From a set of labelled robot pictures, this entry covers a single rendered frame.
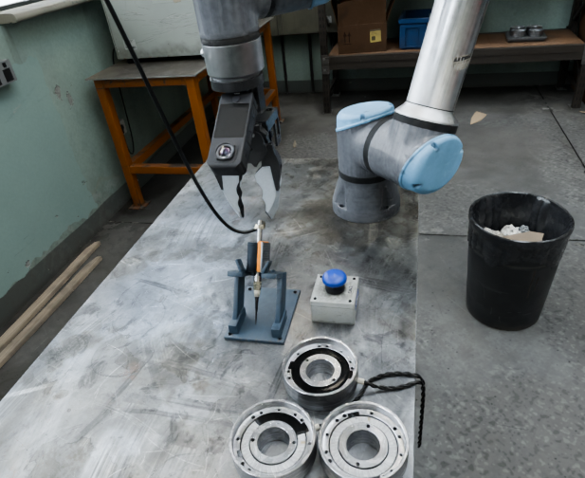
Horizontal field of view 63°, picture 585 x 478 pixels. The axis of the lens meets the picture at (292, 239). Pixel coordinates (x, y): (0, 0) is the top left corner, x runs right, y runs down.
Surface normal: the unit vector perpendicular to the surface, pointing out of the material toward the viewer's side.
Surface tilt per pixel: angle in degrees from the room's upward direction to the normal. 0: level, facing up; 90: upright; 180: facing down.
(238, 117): 32
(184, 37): 89
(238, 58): 89
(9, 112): 90
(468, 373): 0
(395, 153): 69
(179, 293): 0
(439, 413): 0
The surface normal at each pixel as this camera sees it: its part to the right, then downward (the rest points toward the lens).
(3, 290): 0.97, 0.04
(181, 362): -0.10, -0.83
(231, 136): -0.19, -0.40
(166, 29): -0.19, 0.54
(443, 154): 0.52, 0.53
